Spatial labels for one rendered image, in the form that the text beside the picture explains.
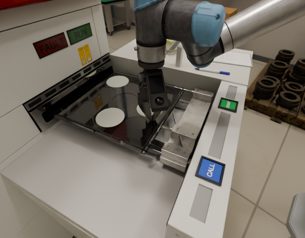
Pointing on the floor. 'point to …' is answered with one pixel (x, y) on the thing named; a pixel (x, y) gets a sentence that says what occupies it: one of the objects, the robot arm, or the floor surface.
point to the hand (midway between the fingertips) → (152, 118)
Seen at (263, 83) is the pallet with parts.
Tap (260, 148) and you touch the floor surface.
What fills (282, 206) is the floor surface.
